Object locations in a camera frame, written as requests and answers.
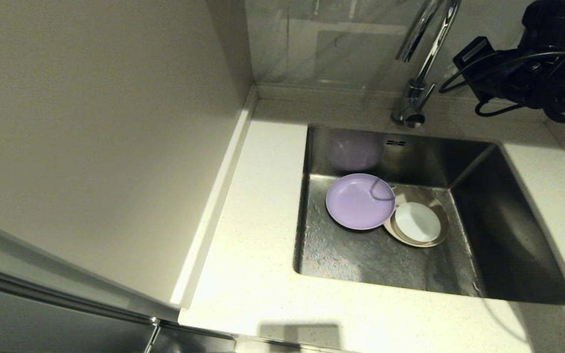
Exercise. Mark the purple plastic plate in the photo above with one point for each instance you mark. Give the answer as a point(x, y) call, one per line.
point(356, 203)

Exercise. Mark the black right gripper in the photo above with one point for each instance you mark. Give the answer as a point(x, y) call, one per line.
point(513, 81)

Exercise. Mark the white plastic bowl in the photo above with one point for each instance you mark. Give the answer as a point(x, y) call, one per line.
point(417, 221)

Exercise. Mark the beige plastic plate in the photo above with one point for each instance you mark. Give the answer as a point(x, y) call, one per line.
point(402, 193)

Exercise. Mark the beige cabinet side panel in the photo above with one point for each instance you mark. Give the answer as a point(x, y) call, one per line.
point(91, 122)

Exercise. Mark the stainless steel sink basin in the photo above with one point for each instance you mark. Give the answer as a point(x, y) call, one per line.
point(361, 264)

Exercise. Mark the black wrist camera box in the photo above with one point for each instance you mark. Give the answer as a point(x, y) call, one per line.
point(474, 55)

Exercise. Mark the chrome gooseneck faucet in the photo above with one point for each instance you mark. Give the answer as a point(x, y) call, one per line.
point(412, 98)

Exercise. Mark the stainless steel appliance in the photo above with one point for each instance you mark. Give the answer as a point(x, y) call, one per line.
point(42, 314)

